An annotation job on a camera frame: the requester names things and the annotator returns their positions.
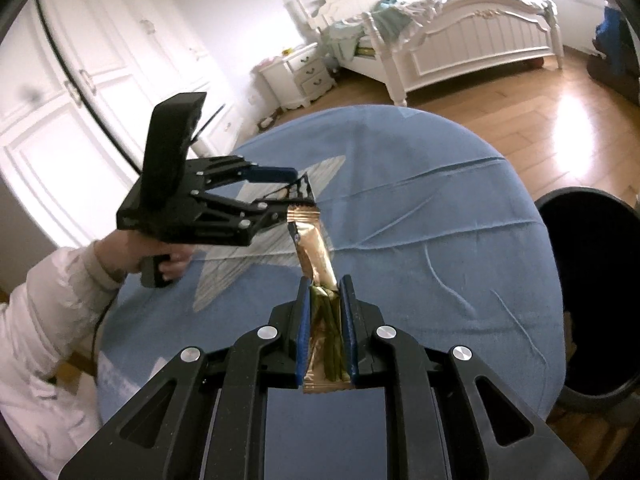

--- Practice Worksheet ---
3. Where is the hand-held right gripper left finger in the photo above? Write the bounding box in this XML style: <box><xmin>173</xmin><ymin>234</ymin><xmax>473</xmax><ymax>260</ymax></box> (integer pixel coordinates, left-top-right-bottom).
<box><xmin>59</xmin><ymin>276</ymin><xmax>312</xmax><ymax>480</ymax></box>

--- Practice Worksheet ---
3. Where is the pale green bedding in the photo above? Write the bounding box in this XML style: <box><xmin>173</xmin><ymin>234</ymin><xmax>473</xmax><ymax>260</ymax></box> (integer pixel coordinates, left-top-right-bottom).
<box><xmin>324</xmin><ymin>0</ymin><xmax>432</xmax><ymax>62</ymax></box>

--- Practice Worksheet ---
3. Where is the white nightstand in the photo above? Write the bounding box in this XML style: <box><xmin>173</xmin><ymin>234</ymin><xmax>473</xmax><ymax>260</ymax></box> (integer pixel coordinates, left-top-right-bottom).
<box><xmin>257</xmin><ymin>42</ymin><xmax>336</xmax><ymax>111</ymax></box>

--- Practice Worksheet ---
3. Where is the white bed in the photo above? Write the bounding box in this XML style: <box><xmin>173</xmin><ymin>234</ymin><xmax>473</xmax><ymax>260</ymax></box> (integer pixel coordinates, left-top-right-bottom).
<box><xmin>295</xmin><ymin>0</ymin><xmax>566</xmax><ymax>109</ymax></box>

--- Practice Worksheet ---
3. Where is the black trash bin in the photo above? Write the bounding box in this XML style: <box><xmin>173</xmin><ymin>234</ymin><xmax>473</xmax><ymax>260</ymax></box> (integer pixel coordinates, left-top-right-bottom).
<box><xmin>533</xmin><ymin>185</ymin><xmax>640</xmax><ymax>414</ymax></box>

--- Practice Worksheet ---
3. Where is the dark chair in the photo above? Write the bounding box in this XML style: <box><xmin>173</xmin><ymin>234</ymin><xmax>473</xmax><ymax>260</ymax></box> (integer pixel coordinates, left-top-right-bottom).
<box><xmin>587</xmin><ymin>19</ymin><xmax>640</xmax><ymax>103</ymax></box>

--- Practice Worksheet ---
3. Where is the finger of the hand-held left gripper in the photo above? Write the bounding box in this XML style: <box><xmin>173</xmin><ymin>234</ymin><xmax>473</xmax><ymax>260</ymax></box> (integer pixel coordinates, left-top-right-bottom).
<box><xmin>188</xmin><ymin>154</ymin><xmax>297</xmax><ymax>196</ymax></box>
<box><xmin>191</xmin><ymin>172</ymin><xmax>318</xmax><ymax>247</ymax></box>

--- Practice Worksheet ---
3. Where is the white wardrobe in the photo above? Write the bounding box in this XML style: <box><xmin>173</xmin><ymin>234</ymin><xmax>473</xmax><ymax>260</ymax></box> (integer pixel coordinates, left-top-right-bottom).
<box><xmin>0</xmin><ymin>0</ymin><xmax>242</xmax><ymax>247</ymax></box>

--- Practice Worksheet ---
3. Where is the person's left forearm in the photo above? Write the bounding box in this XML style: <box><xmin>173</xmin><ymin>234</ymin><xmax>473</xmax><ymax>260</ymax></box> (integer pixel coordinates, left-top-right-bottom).
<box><xmin>0</xmin><ymin>240</ymin><xmax>127</xmax><ymax>480</ymax></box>

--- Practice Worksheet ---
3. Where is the round blue-covered table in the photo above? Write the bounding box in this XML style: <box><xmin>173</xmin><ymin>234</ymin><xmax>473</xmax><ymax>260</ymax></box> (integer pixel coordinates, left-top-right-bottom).
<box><xmin>95</xmin><ymin>104</ymin><xmax>567</xmax><ymax>480</ymax></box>

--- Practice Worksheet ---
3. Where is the black cable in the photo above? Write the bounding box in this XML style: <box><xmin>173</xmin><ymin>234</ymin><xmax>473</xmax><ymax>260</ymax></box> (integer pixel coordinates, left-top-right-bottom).
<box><xmin>47</xmin><ymin>280</ymin><xmax>120</xmax><ymax>387</ymax></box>

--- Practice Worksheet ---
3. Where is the gold snack wrapper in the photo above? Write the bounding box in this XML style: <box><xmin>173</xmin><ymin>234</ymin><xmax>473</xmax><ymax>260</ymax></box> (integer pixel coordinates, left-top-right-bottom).
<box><xmin>286</xmin><ymin>204</ymin><xmax>356</xmax><ymax>395</ymax></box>

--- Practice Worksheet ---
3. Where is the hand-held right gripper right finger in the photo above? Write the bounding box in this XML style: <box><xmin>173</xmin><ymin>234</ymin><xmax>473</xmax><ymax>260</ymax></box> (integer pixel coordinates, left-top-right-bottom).
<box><xmin>339</xmin><ymin>274</ymin><xmax>589</xmax><ymax>480</ymax></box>

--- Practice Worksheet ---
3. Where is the person's left hand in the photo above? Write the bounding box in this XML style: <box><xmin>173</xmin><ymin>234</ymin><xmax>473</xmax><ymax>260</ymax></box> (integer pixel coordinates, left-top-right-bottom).
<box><xmin>94</xmin><ymin>229</ymin><xmax>194</xmax><ymax>282</ymax></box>

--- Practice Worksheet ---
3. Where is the blue cloth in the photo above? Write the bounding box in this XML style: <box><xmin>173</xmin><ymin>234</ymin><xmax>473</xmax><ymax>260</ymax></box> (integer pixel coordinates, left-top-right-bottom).
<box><xmin>595</xmin><ymin>4</ymin><xmax>627</xmax><ymax>62</ymax></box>

